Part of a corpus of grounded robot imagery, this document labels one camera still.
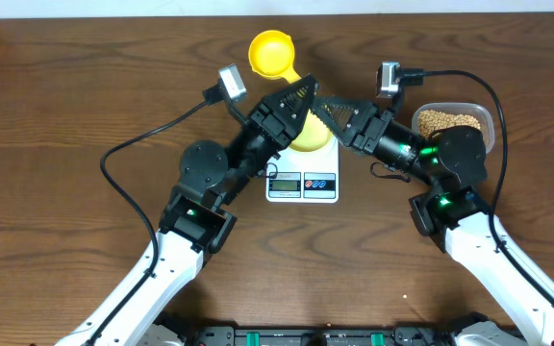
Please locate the clear plastic bean container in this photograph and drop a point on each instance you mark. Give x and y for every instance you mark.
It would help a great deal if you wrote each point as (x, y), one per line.
(437, 116)

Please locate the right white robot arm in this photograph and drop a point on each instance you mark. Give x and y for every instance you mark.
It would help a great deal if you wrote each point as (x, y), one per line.
(451, 212)

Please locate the yellow plastic scoop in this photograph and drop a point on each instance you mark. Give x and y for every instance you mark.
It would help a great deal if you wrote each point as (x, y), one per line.
(271, 54)

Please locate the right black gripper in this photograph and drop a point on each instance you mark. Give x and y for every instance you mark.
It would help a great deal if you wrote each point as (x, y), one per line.
(365, 129)

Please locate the white digital kitchen scale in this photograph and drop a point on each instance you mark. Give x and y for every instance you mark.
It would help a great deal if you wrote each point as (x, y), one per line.
(304, 177)

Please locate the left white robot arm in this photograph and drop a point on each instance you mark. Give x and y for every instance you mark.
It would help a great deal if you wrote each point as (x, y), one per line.
(194, 224)

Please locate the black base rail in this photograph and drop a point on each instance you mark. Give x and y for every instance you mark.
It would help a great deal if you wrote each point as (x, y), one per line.
(472, 329)

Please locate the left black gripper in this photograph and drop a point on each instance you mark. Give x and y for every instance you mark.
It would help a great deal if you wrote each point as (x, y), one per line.
(280, 135)

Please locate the yellow plastic bowl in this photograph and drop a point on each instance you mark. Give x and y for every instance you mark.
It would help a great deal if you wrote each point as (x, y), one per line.
(314, 135)

